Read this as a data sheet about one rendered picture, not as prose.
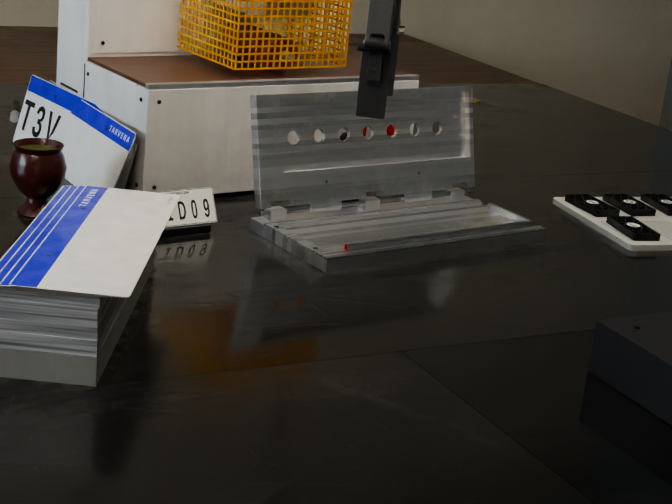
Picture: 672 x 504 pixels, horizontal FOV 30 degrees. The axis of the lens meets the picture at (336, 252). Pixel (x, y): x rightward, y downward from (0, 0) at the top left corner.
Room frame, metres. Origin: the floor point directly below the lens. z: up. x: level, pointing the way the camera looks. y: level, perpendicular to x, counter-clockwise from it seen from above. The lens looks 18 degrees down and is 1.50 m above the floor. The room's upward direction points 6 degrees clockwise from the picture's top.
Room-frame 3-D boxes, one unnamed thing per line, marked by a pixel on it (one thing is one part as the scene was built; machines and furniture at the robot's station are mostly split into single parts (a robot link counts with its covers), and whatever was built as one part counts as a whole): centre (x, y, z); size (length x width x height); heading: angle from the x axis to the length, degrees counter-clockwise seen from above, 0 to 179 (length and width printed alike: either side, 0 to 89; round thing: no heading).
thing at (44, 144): (1.83, 0.46, 0.96); 0.09 x 0.09 x 0.11
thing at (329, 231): (1.91, -0.10, 0.92); 0.44 x 0.21 x 0.04; 127
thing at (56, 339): (1.45, 0.31, 0.95); 0.40 x 0.13 x 0.11; 1
